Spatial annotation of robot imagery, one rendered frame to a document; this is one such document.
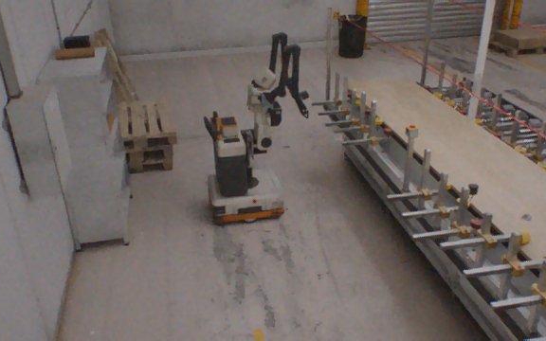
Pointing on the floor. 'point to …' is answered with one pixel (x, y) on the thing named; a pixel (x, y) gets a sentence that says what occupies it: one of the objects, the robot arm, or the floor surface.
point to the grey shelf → (91, 148)
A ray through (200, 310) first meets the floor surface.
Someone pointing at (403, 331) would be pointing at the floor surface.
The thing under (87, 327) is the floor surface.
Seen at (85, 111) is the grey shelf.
